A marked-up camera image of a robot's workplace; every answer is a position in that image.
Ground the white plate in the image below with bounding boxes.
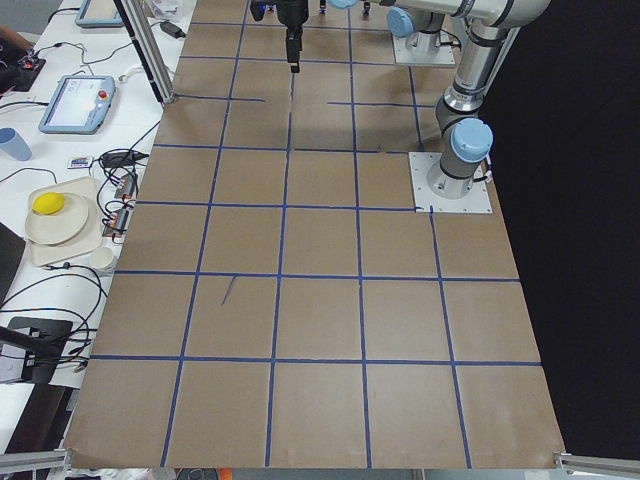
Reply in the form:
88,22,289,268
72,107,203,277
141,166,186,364
25,193,89,245

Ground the yellow lemon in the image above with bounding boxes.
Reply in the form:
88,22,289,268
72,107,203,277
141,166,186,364
32,192,65,216

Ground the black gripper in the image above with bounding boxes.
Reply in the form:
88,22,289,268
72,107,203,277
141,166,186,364
249,0,308,74

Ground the teach pendant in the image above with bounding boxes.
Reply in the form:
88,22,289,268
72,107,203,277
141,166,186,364
75,0,123,28
39,75,116,135

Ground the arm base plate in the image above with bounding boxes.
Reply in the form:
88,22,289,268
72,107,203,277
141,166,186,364
392,31,456,68
408,152,492,214

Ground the aluminium frame post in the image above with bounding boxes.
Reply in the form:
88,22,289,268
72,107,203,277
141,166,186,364
113,0,175,105

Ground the beige tray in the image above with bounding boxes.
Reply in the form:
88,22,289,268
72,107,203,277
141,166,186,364
25,176,102,266

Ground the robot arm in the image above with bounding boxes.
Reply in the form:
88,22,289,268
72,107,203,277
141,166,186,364
381,1,549,200

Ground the white paper cup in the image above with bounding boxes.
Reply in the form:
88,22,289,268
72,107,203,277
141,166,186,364
89,247,118,276

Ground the blue cup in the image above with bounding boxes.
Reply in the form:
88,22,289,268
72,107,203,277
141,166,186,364
0,127,32,161

